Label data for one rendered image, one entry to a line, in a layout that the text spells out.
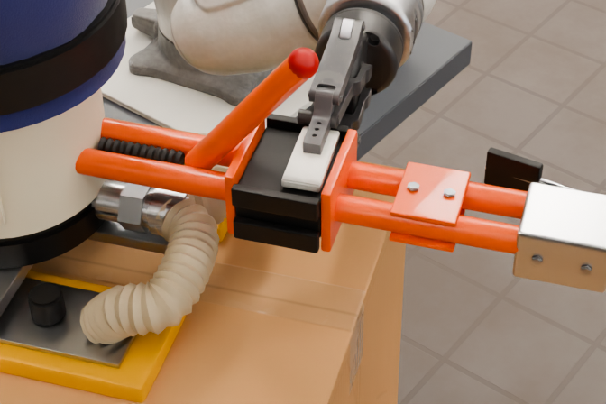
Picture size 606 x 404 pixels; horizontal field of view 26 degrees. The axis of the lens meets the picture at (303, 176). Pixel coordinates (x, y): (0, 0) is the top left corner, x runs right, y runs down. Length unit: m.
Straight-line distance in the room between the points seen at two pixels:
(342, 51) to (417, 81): 0.69
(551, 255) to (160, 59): 0.88
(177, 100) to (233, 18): 0.42
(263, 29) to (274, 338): 0.34
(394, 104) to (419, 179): 0.71
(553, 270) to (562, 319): 1.51
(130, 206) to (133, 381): 0.15
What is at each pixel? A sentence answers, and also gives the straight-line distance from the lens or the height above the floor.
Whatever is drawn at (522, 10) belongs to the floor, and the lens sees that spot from 3.31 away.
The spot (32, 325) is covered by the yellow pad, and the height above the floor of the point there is 1.01.
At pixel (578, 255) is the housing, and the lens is 0.98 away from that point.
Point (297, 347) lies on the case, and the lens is 1.08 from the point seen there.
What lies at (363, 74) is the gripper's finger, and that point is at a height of 1.14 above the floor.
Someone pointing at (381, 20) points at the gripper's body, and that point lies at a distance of 1.15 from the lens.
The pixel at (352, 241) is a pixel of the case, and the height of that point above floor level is 0.99.
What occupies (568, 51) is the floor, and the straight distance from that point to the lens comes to 3.18.
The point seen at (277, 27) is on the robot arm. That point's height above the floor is 1.07.
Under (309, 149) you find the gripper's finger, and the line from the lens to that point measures 1.01.
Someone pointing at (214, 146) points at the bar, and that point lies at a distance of 1.02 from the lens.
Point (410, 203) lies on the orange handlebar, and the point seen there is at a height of 1.13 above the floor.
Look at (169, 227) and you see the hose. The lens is 1.07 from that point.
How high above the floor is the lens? 1.78
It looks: 40 degrees down
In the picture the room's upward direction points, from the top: straight up
